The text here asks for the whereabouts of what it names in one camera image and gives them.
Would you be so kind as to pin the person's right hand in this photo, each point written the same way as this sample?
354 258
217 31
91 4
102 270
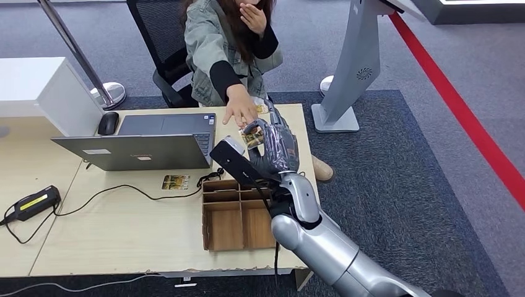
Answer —
240 104

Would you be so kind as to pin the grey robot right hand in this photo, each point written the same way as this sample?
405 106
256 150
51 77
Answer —
281 149

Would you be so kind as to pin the person's left hand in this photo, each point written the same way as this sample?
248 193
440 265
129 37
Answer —
254 18

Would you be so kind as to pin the gold printed card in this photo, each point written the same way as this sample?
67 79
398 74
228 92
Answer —
175 183
253 138
262 109

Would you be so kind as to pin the person's left forearm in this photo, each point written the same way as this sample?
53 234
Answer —
266 43

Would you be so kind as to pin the person's right forearm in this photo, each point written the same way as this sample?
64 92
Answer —
223 76

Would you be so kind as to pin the person's tan shoe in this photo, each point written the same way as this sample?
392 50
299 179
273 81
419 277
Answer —
323 169

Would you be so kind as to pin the person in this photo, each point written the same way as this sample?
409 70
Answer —
209 41

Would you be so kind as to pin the thin pale key card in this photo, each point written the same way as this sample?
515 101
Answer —
224 190

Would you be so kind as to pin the round chrome base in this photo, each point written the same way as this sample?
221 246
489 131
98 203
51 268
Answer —
325 85

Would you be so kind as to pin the black office chair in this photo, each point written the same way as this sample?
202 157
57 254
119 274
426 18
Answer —
160 32

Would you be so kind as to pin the wooden compartment organizer box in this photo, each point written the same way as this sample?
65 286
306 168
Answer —
225 229

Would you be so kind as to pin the grey kiosk stand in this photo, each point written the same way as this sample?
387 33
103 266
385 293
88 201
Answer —
357 61

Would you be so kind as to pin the grey laptop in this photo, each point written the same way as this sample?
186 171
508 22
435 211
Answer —
135 152

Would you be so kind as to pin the black computer mouse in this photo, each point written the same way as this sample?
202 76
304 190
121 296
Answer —
108 123

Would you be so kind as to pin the white strip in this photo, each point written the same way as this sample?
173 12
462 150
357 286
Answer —
185 285

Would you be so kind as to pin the white cabinet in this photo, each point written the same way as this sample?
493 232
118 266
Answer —
24 82

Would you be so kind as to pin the grey platform with white top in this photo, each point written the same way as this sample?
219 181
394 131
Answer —
471 12

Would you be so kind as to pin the black charger with yellow label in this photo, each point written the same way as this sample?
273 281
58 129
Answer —
36 203

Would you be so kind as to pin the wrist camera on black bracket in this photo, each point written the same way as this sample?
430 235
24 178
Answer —
229 160

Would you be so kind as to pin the chrome stanchion post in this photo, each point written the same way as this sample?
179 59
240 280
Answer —
76 53

